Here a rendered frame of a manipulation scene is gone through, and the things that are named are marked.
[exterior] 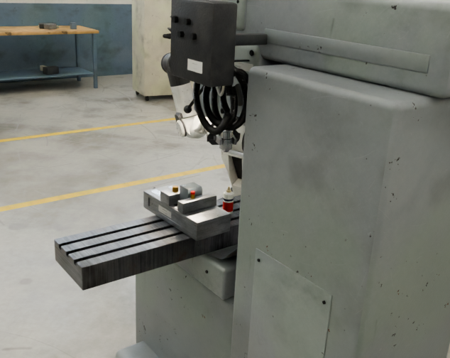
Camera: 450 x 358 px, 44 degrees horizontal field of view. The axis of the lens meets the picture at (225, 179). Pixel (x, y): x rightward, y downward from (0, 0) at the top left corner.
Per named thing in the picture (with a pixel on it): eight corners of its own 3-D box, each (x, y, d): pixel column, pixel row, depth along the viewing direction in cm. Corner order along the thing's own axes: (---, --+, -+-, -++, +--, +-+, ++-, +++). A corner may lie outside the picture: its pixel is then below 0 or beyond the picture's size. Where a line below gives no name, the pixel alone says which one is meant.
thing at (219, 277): (150, 245, 231) (150, 218, 227) (218, 226, 251) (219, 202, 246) (221, 302, 194) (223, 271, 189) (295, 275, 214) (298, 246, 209)
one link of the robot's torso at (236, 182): (241, 192, 317) (231, 118, 290) (272, 201, 307) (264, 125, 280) (226, 207, 307) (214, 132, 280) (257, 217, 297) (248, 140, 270)
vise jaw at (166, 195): (160, 200, 206) (160, 190, 204) (193, 192, 215) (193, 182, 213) (169, 206, 202) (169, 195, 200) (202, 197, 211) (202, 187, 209)
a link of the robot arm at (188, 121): (196, 138, 234) (184, 143, 252) (218, 131, 237) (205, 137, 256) (188, 114, 234) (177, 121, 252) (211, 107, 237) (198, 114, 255)
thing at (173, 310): (133, 343, 265) (133, 228, 245) (190, 322, 284) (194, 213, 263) (238, 458, 205) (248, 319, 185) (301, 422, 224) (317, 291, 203)
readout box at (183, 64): (165, 74, 158) (166, -4, 151) (192, 73, 163) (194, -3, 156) (206, 88, 143) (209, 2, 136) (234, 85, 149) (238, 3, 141)
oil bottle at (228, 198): (220, 212, 216) (221, 185, 212) (228, 209, 219) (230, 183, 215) (226, 215, 213) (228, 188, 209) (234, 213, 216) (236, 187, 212)
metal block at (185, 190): (179, 200, 204) (179, 185, 202) (192, 197, 207) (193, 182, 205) (187, 204, 200) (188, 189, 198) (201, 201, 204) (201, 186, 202)
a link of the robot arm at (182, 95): (175, 135, 256) (164, 87, 250) (201, 127, 260) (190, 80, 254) (184, 138, 245) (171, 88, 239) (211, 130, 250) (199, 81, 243)
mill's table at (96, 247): (55, 259, 191) (53, 239, 188) (313, 192, 262) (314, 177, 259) (82, 290, 174) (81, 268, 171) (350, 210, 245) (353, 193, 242)
